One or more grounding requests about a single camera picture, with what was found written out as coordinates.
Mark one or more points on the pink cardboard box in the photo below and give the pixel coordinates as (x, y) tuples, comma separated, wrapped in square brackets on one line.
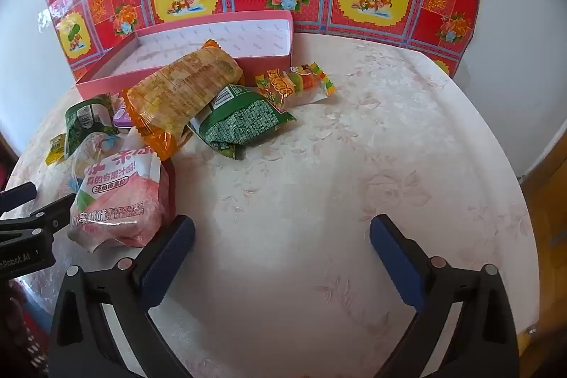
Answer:
[(221, 35)]

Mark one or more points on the pink jelly drink pouch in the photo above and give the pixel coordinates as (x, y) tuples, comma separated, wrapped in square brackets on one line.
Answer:
[(128, 205)]

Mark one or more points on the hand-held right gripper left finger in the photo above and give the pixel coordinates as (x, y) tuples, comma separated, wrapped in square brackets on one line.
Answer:
[(168, 263)]

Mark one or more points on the orange cracker packet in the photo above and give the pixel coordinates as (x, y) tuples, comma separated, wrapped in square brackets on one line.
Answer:
[(186, 90)]

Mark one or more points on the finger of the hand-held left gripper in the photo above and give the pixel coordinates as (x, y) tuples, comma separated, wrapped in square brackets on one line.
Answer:
[(24, 190), (57, 212)]

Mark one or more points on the wooden door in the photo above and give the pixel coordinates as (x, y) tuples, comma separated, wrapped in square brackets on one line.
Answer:
[(547, 218)]

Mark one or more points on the green checked snack packet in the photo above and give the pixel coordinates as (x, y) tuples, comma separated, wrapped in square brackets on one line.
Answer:
[(239, 121)]

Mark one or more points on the colourful candy packet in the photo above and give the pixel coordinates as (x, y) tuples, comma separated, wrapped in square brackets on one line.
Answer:
[(288, 83)]

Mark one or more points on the small yellow candy packet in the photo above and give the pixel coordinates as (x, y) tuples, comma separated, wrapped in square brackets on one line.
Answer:
[(55, 147)]

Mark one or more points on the purple tin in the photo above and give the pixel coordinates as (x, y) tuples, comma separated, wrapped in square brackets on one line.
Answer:
[(122, 116)]

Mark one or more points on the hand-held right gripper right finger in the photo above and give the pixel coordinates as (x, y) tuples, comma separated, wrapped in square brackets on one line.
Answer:
[(394, 258)]

